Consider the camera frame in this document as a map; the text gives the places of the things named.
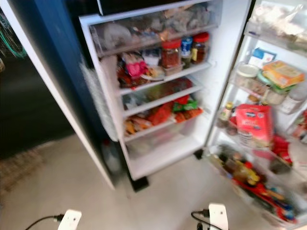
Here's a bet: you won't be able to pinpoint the yellow oil bottle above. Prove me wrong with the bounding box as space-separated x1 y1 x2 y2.
224 158 262 187

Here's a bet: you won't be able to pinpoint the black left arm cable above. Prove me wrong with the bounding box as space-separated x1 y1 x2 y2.
25 214 64 230

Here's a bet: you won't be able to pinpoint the black cabinet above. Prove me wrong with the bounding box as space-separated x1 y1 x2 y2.
0 0 77 161

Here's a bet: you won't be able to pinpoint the pink snack package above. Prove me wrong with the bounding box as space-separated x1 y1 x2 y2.
121 53 148 81

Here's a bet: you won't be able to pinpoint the dark blue fridge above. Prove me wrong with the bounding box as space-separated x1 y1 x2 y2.
0 0 254 193

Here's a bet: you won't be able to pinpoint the woven brown floor mat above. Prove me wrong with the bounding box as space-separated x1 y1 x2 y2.
0 148 46 192

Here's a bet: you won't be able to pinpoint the red sachet packets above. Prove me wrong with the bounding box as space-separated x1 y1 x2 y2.
271 135 293 166

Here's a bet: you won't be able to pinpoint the orange snack package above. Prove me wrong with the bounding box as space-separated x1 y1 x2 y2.
175 109 203 122

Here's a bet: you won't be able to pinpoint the white lid round container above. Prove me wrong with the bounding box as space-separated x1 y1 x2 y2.
236 64 260 88

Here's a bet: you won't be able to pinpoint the yellow orange box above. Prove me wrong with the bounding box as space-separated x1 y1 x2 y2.
262 60 306 90

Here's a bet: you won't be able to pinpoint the translucent textured plastic sheet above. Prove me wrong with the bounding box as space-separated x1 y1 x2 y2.
81 60 119 142

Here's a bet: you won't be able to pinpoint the clear plastic food bag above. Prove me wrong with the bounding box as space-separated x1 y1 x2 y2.
249 2 307 48

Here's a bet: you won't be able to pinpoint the green wire bundle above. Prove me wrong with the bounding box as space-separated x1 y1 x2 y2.
0 10 29 60

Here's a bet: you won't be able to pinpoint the pink red carton box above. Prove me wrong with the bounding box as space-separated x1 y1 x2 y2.
235 104 274 149

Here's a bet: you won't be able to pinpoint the tall red lid jar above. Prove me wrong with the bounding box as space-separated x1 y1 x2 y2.
190 32 210 64

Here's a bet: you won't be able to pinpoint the wide red lid jar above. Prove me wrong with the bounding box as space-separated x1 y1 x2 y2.
160 39 182 70

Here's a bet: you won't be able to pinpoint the clear fridge drawer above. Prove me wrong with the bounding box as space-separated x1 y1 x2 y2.
89 1 223 57

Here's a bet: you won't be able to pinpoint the fridge door with shelves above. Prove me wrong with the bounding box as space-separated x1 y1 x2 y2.
204 0 307 230

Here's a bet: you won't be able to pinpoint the red flat packet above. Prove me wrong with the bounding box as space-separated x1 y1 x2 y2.
245 180 298 222

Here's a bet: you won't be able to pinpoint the blue label bottle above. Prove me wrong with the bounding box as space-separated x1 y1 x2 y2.
180 37 194 66

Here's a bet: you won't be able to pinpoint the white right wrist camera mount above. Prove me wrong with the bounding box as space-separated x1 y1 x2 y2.
208 203 229 230

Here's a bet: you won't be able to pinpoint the small glass sauce bottle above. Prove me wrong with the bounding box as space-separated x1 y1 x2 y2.
216 102 235 128

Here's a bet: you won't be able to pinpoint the blue white carton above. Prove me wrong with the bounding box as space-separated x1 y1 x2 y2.
249 47 277 68

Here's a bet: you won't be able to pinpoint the green red snack package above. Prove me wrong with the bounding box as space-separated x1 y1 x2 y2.
172 96 200 113

